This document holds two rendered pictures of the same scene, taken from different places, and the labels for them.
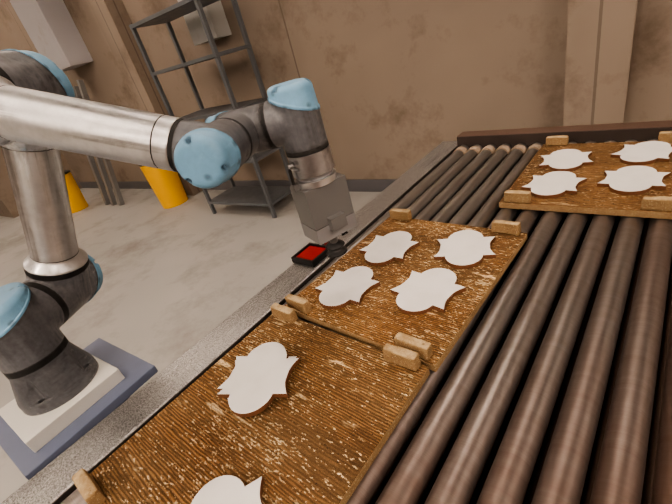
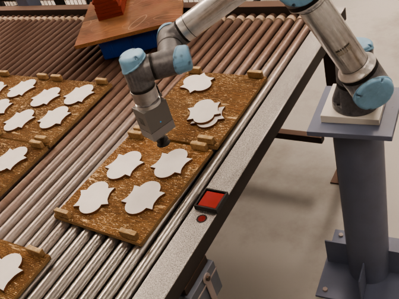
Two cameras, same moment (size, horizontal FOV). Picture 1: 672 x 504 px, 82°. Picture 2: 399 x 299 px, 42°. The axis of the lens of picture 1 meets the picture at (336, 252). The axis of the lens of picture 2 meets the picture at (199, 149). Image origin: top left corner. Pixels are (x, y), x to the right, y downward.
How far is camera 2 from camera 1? 2.06 m
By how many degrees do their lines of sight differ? 114
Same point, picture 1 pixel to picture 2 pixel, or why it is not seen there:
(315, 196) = not seen: hidden behind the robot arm
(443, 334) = (123, 146)
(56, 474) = (289, 79)
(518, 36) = not seen: outside the picture
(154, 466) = (236, 86)
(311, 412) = (179, 111)
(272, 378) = (196, 111)
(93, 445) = (282, 88)
